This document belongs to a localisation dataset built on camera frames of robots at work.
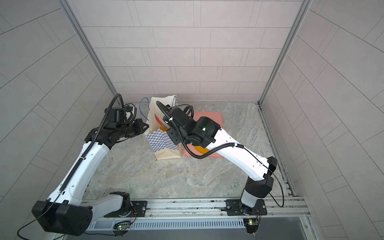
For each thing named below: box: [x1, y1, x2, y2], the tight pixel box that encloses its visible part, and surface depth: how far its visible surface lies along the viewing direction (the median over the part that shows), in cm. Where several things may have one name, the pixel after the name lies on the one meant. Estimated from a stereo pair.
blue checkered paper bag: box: [145, 95, 182, 160], surface depth 79 cm
